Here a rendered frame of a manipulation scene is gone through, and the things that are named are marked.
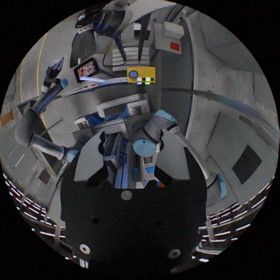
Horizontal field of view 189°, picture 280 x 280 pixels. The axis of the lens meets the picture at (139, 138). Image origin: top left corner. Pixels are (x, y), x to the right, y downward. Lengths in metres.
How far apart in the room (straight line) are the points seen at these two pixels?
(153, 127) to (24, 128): 0.62
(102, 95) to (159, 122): 1.43
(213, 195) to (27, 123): 0.81
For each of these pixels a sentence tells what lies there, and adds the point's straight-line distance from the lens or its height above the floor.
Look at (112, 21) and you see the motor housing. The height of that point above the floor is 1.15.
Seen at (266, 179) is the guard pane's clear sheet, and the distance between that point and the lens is 0.49.
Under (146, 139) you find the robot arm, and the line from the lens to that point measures 0.40.
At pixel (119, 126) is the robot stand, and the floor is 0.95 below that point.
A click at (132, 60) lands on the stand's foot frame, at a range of 1.63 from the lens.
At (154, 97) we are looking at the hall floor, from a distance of 1.63.
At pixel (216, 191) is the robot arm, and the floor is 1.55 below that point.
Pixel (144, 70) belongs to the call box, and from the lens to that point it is 0.53.
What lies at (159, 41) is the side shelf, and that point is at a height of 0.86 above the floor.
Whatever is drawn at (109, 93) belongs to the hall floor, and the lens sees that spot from 1.66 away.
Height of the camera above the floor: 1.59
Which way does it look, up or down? 57 degrees down
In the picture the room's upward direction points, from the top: 175 degrees clockwise
